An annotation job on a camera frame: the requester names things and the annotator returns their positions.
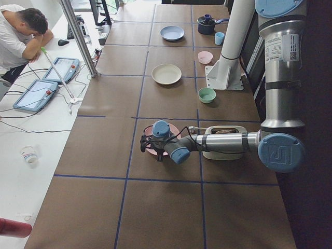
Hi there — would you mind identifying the black computer mouse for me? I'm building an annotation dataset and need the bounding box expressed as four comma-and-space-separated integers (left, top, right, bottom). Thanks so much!
58, 39, 70, 47

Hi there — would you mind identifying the dark blue saucepan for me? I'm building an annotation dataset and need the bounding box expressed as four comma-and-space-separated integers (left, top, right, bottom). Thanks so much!
197, 14, 229, 35

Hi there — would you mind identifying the red cylinder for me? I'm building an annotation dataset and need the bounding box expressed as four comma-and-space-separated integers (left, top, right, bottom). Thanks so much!
1, 218, 32, 238

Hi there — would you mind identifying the seated man white shirt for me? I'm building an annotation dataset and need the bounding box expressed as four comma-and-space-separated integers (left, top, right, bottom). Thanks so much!
1, 4, 53, 87

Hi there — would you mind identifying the teach pendant tablet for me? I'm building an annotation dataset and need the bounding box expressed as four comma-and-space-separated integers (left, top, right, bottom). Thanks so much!
43, 57, 80, 84
13, 80, 58, 113

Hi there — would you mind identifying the paper cup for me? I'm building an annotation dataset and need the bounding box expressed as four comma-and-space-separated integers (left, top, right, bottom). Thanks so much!
20, 146, 38, 164

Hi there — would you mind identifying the blue plate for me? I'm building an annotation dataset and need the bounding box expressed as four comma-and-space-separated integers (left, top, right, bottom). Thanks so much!
160, 26, 185, 42

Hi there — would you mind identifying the pink plate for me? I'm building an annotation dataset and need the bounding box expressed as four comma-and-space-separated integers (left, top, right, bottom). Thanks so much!
145, 123, 179, 156

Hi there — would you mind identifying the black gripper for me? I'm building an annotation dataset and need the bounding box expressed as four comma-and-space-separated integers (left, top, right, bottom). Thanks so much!
156, 149, 165, 161

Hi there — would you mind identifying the black keyboard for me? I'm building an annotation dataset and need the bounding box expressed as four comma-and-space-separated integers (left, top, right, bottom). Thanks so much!
67, 16, 85, 40

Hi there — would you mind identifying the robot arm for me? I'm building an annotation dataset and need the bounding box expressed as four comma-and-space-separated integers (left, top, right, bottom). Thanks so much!
141, 1, 307, 173

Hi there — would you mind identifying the aluminium frame post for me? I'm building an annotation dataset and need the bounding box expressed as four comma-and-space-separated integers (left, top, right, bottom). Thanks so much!
60, 0, 98, 78

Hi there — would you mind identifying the white toaster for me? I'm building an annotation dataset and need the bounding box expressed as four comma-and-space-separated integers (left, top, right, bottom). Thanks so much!
202, 126, 247, 160

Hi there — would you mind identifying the far teach pendant tablet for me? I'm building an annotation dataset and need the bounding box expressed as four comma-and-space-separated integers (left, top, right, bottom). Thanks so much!
43, 57, 80, 84

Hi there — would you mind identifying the cream plate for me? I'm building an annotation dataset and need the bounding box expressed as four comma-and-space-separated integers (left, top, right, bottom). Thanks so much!
151, 64, 182, 85

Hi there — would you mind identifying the near teach pendant tablet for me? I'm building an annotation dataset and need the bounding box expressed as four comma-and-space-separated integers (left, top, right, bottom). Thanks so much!
13, 80, 58, 113

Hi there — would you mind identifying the light blue cup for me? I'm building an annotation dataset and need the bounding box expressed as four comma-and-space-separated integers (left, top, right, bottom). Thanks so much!
214, 32, 225, 45

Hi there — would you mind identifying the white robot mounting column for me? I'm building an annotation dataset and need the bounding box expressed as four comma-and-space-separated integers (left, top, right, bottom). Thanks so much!
205, 1, 259, 91

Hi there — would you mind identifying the green bowl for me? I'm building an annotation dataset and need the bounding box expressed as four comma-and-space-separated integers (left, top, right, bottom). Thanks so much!
198, 87, 216, 104

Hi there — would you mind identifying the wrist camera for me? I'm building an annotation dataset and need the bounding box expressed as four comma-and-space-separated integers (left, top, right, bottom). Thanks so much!
140, 132, 153, 153

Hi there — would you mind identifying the pink bowl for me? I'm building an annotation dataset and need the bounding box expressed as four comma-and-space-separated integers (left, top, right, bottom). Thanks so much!
198, 51, 213, 64

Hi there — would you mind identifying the green tipped white stick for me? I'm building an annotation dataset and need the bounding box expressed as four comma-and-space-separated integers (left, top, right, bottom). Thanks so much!
41, 47, 82, 105

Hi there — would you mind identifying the bread slice in toaster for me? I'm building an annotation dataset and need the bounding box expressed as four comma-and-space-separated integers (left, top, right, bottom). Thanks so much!
215, 129, 236, 134

